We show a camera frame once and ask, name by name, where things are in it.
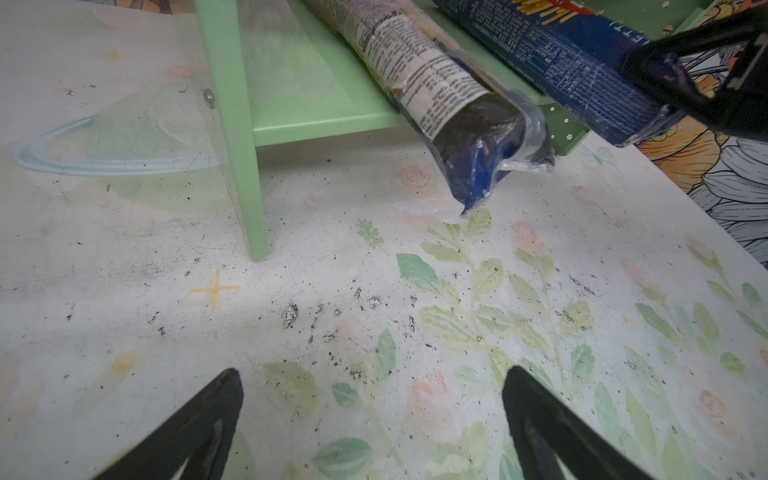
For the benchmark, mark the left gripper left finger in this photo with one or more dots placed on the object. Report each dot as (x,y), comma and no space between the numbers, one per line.
(194,442)

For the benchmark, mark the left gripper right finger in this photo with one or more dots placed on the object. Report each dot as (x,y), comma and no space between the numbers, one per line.
(547,435)

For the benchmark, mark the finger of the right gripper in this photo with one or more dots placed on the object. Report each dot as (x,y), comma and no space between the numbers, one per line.
(745,30)
(738,111)

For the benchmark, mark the blue Barilla spaghetti box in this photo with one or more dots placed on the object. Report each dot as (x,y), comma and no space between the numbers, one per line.
(573,55)

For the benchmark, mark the blue-ended spaghetti bag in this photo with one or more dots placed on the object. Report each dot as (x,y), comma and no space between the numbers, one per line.
(477,129)

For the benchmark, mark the light green wooden shelf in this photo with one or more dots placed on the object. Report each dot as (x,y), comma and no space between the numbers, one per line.
(273,73)

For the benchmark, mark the clear plastic shelf bracket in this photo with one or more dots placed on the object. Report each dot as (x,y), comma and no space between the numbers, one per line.
(157,131)

